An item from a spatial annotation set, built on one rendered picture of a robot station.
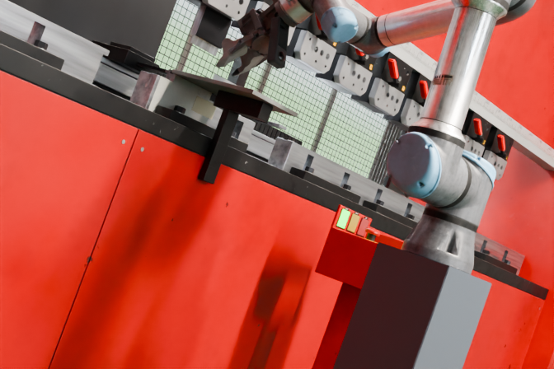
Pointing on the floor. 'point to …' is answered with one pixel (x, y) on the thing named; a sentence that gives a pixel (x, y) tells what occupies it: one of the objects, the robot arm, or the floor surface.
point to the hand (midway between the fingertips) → (229, 70)
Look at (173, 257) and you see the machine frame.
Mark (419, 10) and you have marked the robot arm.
